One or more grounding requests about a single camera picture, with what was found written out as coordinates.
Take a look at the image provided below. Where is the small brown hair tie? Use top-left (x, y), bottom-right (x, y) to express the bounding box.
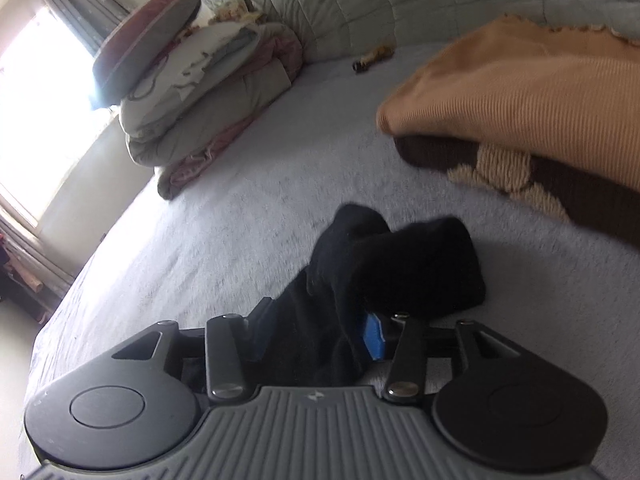
top-left (352, 46), bottom-right (393, 72)

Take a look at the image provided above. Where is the orange ribbed folded cloth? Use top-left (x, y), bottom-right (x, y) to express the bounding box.
top-left (376, 14), bottom-right (640, 188)

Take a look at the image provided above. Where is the maroon and grey pillow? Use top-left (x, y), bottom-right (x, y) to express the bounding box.
top-left (92, 0), bottom-right (206, 111)

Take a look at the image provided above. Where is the window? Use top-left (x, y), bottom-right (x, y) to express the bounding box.
top-left (0, 7), bottom-right (113, 226)

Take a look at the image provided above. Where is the beige patterned curtain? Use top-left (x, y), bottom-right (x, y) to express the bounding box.
top-left (0, 180), bottom-right (76, 326)
top-left (32, 0), bottom-right (131, 56)

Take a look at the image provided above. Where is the white cartoon print quilt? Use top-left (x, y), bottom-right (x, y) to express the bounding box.
top-left (120, 0), bottom-right (266, 136)

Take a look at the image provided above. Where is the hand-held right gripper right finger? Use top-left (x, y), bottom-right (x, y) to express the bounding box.
top-left (364, 312), bottom-right (526, 405)

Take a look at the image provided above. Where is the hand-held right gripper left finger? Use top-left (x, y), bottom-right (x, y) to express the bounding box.
top-left (112, 299), bottom-right (274, 404)

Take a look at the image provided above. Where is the beige and black raglan shirt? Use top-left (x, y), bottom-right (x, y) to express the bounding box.
top-left (182, 202), bottom-right (488, 396)

